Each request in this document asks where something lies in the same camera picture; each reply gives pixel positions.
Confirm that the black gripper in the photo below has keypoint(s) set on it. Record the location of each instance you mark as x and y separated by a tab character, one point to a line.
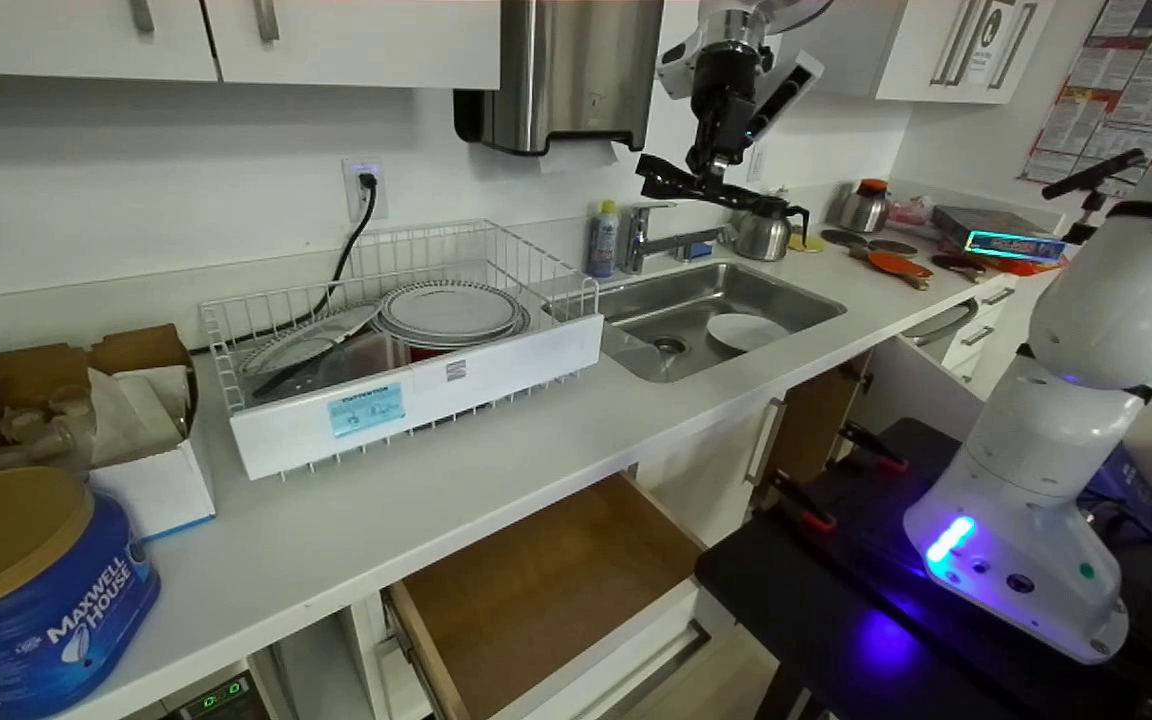
727	93

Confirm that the black tongs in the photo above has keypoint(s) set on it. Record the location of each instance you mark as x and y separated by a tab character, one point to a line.
739	199

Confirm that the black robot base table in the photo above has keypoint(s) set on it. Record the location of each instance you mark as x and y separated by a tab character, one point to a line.
843	585

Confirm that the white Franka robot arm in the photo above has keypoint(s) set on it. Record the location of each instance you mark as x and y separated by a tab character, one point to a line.
1069	425

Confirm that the stainless steel sink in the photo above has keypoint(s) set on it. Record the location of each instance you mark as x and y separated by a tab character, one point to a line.
790	302

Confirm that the steel sink drain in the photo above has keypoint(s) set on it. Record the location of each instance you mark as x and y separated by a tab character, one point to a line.
666	351

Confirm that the open wooden cabinet door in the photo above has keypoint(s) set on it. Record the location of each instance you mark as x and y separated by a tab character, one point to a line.
816	425

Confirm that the open wooden drawer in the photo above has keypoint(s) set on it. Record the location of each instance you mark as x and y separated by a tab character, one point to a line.
539	585

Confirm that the stainless steel kettle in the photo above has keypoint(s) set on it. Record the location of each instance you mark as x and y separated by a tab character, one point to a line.
761	240

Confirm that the chrome faucet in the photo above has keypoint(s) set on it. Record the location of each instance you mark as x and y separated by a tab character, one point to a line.
637	240

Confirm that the soap bottle with yellow cap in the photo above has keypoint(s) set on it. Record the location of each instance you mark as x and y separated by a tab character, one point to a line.
603	246

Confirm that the steel jar with red lid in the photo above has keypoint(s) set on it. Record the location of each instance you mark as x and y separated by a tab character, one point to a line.
861	212

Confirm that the steel paper towel dispenser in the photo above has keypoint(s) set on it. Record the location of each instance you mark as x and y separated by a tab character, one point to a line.
560	66

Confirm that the white round plate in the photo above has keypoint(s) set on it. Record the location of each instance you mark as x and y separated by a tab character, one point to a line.
744	332

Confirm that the dark flat book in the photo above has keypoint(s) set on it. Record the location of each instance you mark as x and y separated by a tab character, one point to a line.
982	222

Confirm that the round glass lid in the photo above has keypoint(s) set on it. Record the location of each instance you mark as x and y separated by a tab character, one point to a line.
450	317

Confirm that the white panel with blue label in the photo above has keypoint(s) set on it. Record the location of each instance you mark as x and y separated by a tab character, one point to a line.
497	380

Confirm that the teal flat box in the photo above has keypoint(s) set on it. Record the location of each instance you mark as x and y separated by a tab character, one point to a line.
1012	246

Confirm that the white base cabinet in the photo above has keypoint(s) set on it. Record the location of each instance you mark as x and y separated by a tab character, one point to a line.
988	341

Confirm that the red black clamp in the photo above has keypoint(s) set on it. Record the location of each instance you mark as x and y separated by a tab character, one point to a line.
809	513
879	463

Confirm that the white upper cabinet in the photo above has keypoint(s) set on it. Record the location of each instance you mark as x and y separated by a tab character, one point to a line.
363	40

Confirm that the grey round pan lid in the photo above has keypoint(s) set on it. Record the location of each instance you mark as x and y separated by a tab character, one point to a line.
321	355

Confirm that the brown paper napkins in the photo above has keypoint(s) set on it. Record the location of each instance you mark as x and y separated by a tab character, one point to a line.
130	415

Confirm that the white paper box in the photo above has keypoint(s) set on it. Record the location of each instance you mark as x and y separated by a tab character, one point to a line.
162	484

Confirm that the brown cardboard box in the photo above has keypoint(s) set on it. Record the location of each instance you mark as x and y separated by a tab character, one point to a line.
39	380

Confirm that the appliance with green display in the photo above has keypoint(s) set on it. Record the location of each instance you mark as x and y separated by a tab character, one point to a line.
223	698

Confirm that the blue Maxwell House coffee can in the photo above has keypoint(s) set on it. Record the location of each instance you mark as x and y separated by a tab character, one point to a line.
59	627

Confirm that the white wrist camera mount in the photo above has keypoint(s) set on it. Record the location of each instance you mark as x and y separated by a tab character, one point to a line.
790	89

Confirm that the white wall board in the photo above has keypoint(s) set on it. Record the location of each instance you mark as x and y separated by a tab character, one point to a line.
921	66

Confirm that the white wall outlet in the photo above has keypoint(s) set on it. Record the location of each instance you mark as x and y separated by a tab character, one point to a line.
348	209

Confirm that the black camera on tripod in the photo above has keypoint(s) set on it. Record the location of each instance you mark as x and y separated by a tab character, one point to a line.
1092	173

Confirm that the colourful wall poster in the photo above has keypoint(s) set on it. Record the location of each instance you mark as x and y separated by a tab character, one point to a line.
1137	93

